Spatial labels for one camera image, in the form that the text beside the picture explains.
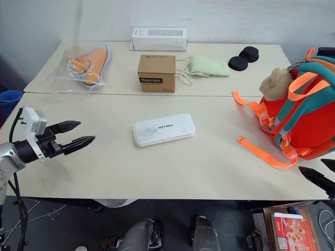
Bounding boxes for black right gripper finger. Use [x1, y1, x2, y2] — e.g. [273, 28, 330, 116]
[298, 166, 335, 198]
[320, 158, 335, 173]

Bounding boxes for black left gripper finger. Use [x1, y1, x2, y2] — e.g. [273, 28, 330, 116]
[61, 135, 96, 156]
[44, 120, 82, 136]

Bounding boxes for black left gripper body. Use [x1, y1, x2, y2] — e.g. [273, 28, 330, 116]
[36, 132, 64, 158]

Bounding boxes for orange and teal backpack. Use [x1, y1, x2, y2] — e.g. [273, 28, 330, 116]
[231, 48, 335, 169]

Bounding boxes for white case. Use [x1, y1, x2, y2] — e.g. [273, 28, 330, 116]
[132, 112, 196, 147]

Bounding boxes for black plastic box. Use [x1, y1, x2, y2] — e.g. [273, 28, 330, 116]
[317, 47, 335, 57]

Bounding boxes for brown cardboard carton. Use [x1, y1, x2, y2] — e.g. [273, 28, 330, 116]
[263, 206, 322, 251]

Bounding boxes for red printed box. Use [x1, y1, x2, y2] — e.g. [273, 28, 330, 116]
[271, 212, 320, 251]

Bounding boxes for orange shoes in plastic bag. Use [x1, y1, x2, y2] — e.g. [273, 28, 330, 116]
[38, 41, 114, 94]

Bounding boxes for blue round bin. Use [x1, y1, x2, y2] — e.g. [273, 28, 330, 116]
[0, 89, 25, 126]

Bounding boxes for orange shoe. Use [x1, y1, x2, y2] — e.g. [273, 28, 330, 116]
[83, 43, 113, 91]
[67, 47, 91, 76]

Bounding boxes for beige plush toy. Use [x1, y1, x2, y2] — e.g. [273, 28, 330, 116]
[259, 67, 293, 101]

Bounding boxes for brown cardboard box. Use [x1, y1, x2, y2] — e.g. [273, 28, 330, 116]
[137, 54, 176, 94]

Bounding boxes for silver left robot leg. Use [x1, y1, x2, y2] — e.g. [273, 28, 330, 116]
[115, 218, 164, 251]

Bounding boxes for silver robot leg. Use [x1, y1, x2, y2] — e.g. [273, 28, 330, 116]
[192, 214, 221, 251]
[115, 218, 164, 251]

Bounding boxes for silver right robot leg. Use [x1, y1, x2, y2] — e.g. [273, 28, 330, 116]
[192, 214, 221, 251]

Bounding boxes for white long cardboard box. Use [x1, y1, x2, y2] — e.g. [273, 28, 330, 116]
[131, 27, 188, 52]

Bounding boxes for black round foam pad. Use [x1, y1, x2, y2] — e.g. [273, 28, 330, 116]
[239, 46, 260, 63]
[228, 56, 249, 72]

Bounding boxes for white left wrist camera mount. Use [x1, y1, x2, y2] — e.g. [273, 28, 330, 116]
[20, 107, 48, 159]

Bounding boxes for white floor cable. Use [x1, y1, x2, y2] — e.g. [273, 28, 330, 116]
[318, 209, 335, 244]

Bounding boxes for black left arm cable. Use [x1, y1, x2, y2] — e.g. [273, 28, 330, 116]
[0, 108, 29, 251]

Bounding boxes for green drawstring pouch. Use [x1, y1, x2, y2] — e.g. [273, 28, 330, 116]
[175, 54, 231, 86]

